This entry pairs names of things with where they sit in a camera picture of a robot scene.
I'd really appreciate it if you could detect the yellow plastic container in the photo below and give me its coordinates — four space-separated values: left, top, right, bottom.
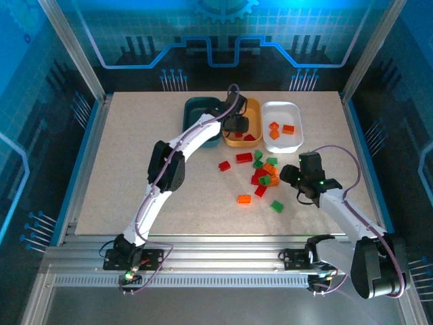
221 97 264 149

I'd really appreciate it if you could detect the teal plastic container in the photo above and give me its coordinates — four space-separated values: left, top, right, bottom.
182 96 226 149

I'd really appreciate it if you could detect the white plastic container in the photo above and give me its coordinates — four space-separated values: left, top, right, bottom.
261 100 304 154

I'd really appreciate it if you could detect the small LED circuit board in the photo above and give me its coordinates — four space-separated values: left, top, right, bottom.
307 272 336 296
117 269 143 295

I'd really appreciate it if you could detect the grey metal panel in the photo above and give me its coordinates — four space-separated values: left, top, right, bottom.
20 263 429 325

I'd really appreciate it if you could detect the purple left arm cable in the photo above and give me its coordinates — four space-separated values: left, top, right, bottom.
118 83 242 295

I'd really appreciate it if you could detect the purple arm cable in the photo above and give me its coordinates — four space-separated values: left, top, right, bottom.
118 83 242 295
304 144 409 299

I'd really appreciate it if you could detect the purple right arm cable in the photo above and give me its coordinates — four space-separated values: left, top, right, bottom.
304 144 409 299

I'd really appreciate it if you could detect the aluminium table side rail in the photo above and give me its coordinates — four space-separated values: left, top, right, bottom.
339 91 400 248
55 94 114 246

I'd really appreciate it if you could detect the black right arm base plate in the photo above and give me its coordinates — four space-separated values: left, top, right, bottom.
279 247 344 272

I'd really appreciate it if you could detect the aluminium mounting rail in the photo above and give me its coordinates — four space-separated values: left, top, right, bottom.
42 233 407 274

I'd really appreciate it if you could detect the slotted grey cable duct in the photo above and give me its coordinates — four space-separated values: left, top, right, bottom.
52 273 314 289

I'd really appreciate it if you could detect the aluminium frame post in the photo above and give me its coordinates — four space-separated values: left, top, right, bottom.
340 0 409 104
37 0 108 104

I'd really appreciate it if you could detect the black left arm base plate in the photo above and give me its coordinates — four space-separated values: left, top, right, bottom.
103 248 166 272

